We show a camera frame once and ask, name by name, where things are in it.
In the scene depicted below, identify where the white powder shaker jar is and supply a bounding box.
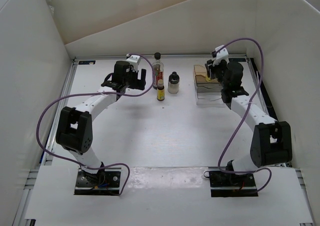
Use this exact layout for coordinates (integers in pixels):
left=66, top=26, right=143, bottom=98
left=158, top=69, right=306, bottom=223
left=167, top=72, right=180, bottom=94

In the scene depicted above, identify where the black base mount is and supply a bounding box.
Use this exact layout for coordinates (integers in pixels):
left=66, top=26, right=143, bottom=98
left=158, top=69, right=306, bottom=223
left=203, top=170, right=258, bottom=198
left=74, top=168, right=121, bottom=196

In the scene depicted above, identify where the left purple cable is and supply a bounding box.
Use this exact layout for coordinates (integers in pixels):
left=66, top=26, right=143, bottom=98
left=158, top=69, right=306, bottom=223
left=36, top=54, right=155, bottom=196

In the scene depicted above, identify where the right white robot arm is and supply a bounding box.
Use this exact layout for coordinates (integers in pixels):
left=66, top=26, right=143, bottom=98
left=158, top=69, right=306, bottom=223
left=205, top=60, right=293, bottom=186

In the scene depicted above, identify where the left blue table sticker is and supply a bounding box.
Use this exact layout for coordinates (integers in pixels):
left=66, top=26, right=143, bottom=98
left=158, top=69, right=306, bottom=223
left=78, top=60, right=96, bottom=65

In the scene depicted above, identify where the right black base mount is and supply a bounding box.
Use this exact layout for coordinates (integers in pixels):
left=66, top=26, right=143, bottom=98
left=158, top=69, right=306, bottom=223
left=203, top=170, right=258, bottom=198

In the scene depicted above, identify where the tall dark sauce bottle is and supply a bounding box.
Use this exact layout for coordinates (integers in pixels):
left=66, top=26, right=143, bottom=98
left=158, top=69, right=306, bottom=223
left=152, top=52, right=164, bottom=89

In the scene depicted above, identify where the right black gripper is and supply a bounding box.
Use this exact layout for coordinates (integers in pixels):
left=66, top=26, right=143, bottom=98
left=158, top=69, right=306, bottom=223
left=205, top=58, right=229, bottom=89

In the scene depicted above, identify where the small yellow label bottle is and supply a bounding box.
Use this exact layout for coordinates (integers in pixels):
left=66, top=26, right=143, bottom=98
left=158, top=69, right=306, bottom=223
left=157, top=79, right=165, bottom=101

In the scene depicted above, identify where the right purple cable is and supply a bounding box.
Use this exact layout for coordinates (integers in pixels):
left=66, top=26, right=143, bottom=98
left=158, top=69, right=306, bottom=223
left=204, top=37, right=273, bottom=192

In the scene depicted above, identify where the clear tiered organizer rack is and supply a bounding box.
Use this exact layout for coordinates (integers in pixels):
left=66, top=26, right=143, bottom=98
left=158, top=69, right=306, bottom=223
left=193, top=65, right=224, bottom=107

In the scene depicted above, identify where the blue table sticker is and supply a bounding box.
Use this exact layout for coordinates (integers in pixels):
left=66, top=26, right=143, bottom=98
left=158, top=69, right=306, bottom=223
left=78, top=60, right=96, bottom=65
left=229, top=58, right=247, bottom=62

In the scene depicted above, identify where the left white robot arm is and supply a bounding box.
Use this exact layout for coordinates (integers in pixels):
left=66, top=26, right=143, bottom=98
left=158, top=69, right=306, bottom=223
left=55, top=55, right=147, bottom=186

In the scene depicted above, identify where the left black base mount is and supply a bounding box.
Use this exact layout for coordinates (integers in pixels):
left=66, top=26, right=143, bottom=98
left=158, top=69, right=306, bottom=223
left=74, top=168, right=121, bottom=196

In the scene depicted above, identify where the right blue table sticker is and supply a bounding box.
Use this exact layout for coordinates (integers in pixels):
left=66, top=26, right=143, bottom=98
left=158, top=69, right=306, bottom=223
left=229, top=58, right=247, bottom=62

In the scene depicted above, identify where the purple cable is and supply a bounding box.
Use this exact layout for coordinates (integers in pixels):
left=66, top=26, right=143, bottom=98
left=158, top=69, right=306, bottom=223
left=36, top=54, right=155, bottom=196
left=204, top=37, right=273, bottom=192

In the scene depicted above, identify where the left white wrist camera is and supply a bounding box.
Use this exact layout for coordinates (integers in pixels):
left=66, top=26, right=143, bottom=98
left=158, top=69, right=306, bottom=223
left=126, top=54, right=141, bottom=67

